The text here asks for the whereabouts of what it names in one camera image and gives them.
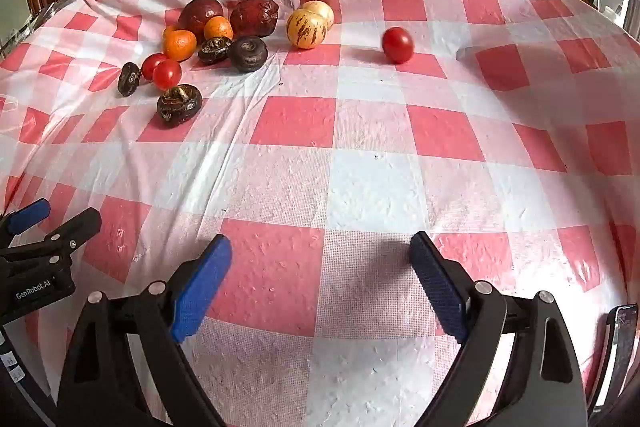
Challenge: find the dark brown water chestnut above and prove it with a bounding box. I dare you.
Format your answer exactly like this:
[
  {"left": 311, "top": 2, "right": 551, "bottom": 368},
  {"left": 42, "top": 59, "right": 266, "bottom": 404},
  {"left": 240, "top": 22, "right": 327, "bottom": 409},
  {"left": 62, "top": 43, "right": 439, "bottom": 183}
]
[
  {"left": 117, "top": 62, "right": 142, "bottom": 98},
  {"left": 197, "top": 36, "right": 233, "bottom": 66},
  {"left": 157, "top": 84, "right": 203, "bottom": 128},
  {"left": 228, "top": 36, "right": 268, "bottom": 73}
]

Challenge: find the dark red apple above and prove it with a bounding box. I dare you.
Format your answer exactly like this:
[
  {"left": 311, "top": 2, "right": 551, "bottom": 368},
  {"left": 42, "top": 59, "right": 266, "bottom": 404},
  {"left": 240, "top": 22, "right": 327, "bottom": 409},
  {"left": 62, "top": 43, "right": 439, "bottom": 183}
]
[{"left": 178, "top": 0, "right": 225, "bottom": 42}]

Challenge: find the red white checkered tablecloth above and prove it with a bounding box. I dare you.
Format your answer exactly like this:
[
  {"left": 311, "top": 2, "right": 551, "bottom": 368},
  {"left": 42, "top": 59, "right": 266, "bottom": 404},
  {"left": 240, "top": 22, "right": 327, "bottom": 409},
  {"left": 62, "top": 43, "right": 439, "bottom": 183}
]
[{"left": 0, "top": 0, "right": 640, "bottom": 427}]

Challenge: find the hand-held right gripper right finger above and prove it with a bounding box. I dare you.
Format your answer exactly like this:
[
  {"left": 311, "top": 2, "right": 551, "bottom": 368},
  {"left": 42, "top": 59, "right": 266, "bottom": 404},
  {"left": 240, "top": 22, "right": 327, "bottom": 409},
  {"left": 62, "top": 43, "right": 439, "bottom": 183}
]
[{"left": 409, "top": 231, "right": 588, "bottom": 427}]

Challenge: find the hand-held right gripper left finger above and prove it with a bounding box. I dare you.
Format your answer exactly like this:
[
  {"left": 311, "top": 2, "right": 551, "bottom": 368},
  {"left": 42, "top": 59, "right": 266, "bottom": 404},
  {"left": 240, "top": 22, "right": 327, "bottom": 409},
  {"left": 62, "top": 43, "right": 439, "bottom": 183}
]
[{"left": 56, "top": 234, "right": 233, "bottom": 427}]

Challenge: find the yellow striped pepino melon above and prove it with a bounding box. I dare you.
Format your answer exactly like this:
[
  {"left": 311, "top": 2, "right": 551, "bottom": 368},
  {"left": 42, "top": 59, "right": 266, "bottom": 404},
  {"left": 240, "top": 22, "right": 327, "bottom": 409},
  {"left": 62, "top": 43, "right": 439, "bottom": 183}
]
[
  {"left": 301, "top": 0, "right": 335, "bottom": 30},
  {"left": 286, "top": 8, "right": 328, "bottom": 50}
]

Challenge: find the wrinkled dark red fruit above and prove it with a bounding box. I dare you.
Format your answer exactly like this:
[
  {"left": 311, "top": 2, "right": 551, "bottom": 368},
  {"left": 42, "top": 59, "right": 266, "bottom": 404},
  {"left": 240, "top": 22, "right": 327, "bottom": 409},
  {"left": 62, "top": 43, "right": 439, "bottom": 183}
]
[{"left": 229, "top": 0, "right": 281, "bottom": 38}]

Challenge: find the red tomato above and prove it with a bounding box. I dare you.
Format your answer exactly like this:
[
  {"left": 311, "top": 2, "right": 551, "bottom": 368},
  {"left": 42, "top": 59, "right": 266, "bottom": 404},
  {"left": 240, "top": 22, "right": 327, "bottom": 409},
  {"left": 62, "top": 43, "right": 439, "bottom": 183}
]
[
  {"left": 152, "top": 59, "right": 183, "bottom": 90},
  {"left": 141, "top": 53, "right": 168, "bottom": 80},
  {"left": 382, "top": 26, "right": 415, "bottom": 64}
]

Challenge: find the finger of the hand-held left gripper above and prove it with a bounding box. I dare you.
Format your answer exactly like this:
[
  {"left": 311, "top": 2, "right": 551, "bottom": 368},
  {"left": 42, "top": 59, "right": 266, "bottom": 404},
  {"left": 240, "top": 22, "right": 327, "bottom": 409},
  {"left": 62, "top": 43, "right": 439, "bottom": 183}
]
[
  {"left": 0, "top": 208, "right": 103, "bottom": 267},
  {"left": 0, "top": 199, "right": 52, "bottom": 239}
]

